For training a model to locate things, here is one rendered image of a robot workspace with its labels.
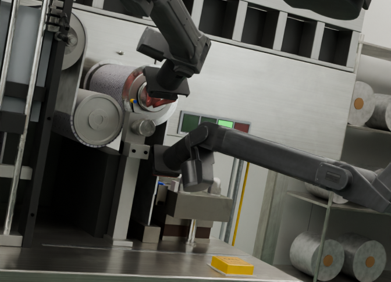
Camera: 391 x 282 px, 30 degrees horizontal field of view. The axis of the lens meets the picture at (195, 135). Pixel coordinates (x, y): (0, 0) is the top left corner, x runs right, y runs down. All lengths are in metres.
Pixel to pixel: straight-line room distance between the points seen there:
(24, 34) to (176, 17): 0.38
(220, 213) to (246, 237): 3.41
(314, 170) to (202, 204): 0.49
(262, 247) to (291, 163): 1.20
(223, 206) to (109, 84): 0.41
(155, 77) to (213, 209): 0.40
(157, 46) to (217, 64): 0.70
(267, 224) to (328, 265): 2.56
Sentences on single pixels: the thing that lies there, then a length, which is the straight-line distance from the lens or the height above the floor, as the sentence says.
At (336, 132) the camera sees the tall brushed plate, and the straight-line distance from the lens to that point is 2.48.
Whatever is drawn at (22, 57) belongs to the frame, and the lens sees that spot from 1.52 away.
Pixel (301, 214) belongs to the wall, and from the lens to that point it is 5.48.
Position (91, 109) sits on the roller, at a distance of 1.68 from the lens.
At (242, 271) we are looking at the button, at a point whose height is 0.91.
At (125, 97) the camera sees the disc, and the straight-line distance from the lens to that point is 1.70.
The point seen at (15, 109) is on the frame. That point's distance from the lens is 1.52.
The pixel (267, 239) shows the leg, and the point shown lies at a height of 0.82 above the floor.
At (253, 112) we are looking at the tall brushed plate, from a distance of 2.28.
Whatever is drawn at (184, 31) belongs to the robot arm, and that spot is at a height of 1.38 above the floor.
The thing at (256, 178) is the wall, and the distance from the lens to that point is 5.18.
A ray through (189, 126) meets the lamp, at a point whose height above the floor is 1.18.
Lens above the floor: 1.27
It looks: 3 degrees down
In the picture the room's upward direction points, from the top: 10 degrees clockwise
